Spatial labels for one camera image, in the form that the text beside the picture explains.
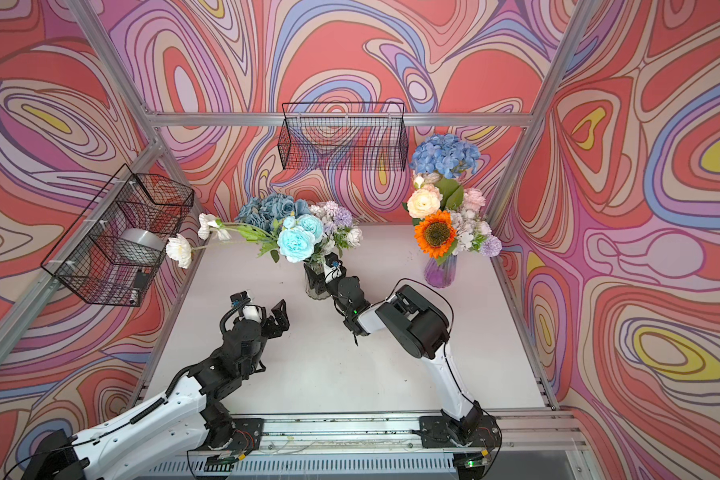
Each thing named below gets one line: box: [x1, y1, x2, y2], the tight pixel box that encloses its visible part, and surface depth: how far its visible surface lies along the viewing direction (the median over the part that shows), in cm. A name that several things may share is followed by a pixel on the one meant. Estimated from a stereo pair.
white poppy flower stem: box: [166, 213, 278, 269], surface depth 66 cm
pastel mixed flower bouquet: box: [452, 209, 502, 257], surface depth 79 cm
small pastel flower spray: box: [309, 200, 363, 257], surface depth 78 cm
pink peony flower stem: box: [463, 188, 486, 212], surface depth 85 cm
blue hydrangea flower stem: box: [409, 133, 480, 179], surface depth 76 cm
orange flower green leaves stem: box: [414, 210, 458, 266], surface depth 67 cm
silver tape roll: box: [112, 228, 168, 266], surface depth 74 cm
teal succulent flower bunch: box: [235, 192, 311, 233], surface depth 73 cm
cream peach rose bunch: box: [402, 173, 443, 226], surface depth 72 cm
